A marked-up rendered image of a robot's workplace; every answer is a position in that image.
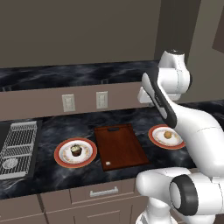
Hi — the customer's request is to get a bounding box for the dark brown wall cupboard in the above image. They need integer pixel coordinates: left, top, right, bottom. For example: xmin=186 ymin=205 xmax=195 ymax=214
xmin=212 ymin=0 xmax=224 ymax=54

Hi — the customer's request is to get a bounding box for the beige wall socket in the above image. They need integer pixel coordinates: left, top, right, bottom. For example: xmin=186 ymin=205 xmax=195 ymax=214
xmin=95 ymin=90 xmax=109 ymax=110
xmin=61 ymin=93 xmax=76 ymax=113

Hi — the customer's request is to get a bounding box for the brown wooden tray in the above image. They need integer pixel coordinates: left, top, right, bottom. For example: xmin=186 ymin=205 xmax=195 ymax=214
xmin=94 ymin=122 xmax=151 ymax=172

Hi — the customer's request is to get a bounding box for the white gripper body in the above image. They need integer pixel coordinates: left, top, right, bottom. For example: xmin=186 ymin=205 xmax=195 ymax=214
xmin=136 ymin=86 xmax=156 ymax=105

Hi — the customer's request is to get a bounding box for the white plate with orange rim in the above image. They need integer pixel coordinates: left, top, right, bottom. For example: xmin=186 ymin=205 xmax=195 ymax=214
xmin=53 ymin=136 xmax=98 ymax=169
xmin=147 ymin=123 xmax=186 ymax=151

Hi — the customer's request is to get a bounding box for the taupe drawer front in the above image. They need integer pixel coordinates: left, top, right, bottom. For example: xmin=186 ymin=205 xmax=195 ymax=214
xmin=0 ymin=193 xmax=44 ymax=222
xmin=68 ymin=178 xmax=137 ymax=206

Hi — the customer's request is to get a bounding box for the chocolate cupcake with cream topping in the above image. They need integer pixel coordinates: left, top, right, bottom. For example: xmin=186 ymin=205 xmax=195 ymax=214
xmin=69 ymin=143 xmax=84 ymax=158

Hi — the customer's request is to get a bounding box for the silver drawer handle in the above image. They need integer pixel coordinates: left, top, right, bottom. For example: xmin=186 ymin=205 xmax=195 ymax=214
xmin=88 ymin=185 xmax=120 ymax=199

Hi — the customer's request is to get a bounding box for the taupe cupboard door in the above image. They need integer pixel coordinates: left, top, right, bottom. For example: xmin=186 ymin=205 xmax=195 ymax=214
xmin=45 ymin=201 xmax=135 ymax=224
xmin=0 ymin=213 xmax=48 ymax=224

